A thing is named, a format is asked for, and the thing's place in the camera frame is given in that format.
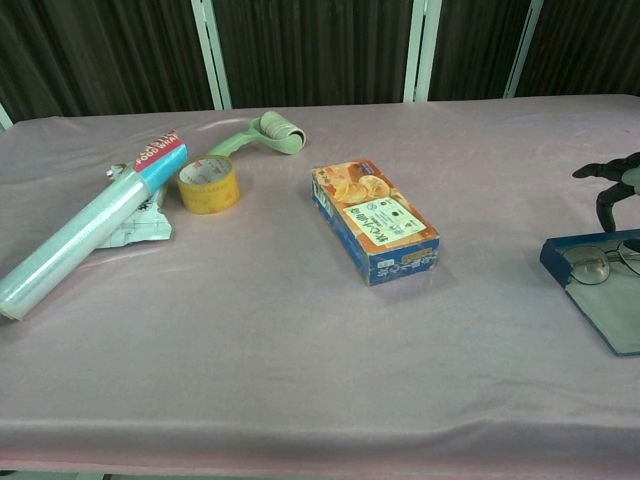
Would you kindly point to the orange blue snack box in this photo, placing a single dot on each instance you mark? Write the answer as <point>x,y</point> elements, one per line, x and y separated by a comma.
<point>375,210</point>

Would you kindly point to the green lint roller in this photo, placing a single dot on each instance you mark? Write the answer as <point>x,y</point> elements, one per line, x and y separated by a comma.
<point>280,132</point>

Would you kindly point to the wire-frame eyeglasses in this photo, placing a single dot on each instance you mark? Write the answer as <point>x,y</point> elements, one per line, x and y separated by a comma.
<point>590,267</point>

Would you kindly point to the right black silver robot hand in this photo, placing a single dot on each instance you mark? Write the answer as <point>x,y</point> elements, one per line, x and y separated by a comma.
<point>625,175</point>

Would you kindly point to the dark blue rectangular box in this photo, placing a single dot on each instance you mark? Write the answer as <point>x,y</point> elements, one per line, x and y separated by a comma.
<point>600,310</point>

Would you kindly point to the pink tablecloth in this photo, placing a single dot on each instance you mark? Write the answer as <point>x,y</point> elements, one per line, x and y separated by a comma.
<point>250,350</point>

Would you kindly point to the crumpled printed paper wrapper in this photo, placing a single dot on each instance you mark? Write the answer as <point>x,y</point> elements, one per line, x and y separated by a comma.
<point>140,230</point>

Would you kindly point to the dark slatted folding screen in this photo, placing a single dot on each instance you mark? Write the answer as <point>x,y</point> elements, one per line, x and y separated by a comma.
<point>320,50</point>

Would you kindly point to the yellow tape roll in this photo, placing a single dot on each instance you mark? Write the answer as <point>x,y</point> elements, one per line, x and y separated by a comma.
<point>210,197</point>

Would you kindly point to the plastic food wrap roll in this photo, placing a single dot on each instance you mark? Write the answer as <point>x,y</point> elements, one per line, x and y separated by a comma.
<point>75,235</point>

